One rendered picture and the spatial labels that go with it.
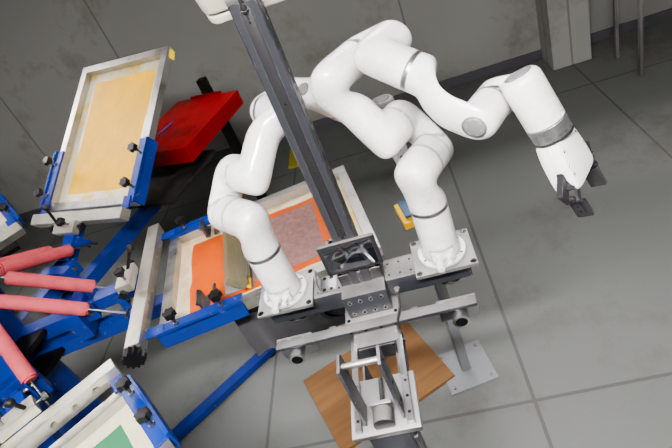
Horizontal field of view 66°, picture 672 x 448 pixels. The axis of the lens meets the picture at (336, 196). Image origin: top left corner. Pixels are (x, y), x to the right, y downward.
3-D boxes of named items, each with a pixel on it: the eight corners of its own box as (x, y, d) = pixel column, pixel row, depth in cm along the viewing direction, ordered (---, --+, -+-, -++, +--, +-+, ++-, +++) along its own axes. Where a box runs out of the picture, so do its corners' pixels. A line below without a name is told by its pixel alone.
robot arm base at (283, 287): (306, 311, 134) (283, 270, 126) (261, 322, 137) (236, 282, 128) (308, 270, 147) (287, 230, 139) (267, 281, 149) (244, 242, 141)
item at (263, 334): (373, 308, 202) (344, 241, 183) (378, 323, 195) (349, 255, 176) (264, 352, 203) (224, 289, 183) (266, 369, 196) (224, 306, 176)
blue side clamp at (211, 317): (249, 304, 174) (240, 290, 171) (249, 314, 170) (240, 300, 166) (167, 337, 175) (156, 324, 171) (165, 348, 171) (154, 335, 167)
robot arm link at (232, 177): (275, 85, 120) (228, 83, 133) (243, 243, 121) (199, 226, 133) (317, 101, 131) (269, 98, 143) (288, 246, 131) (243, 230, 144)
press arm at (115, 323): (318, 242, 202) (313, 231, 199) (321, 251, 197) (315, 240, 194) (27, 360, 204) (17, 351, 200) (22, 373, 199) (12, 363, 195)
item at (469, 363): (477, 340, 245) (433, 180, 193) (499, 377, 226) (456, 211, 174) (434, 357, 245) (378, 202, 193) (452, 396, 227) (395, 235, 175)
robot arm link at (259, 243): (264, 269, 129) (237, 221, 120) (233, 257, 137) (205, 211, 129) (290, 244, 134) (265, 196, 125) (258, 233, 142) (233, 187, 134)
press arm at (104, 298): (145, 282, 196) (138, 273, 193) (143, 293, 191) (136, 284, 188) (103, 300, 196) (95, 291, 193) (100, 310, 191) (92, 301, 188)
